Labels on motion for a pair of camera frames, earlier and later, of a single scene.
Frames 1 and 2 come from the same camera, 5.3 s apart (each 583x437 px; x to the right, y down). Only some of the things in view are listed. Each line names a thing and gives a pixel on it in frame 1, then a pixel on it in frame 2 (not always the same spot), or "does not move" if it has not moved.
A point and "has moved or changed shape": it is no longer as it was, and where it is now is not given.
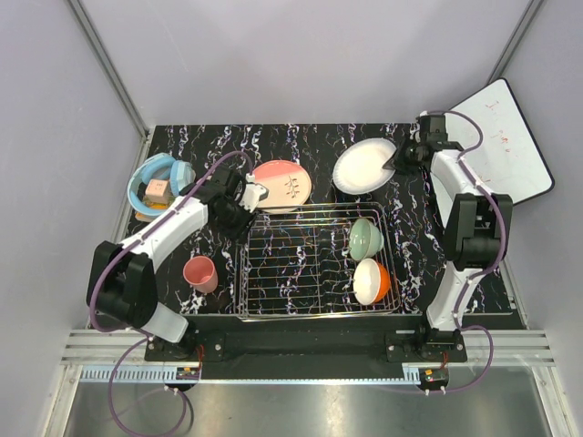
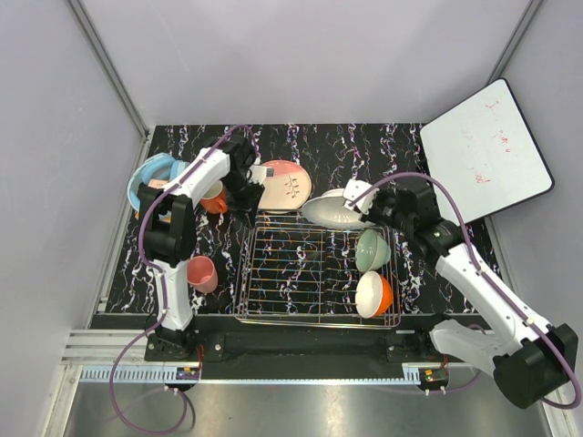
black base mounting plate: (304, 349) does not move
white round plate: (360, 167) to (328, 209)
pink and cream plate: (289, 185) does not move
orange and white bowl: (372, 281) has moved or changed shape
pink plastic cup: (201, 273) does not move
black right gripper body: (409, 156) to (383, 211)
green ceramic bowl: (364, 239) has moved or changed shape
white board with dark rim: (508, 161) does not move
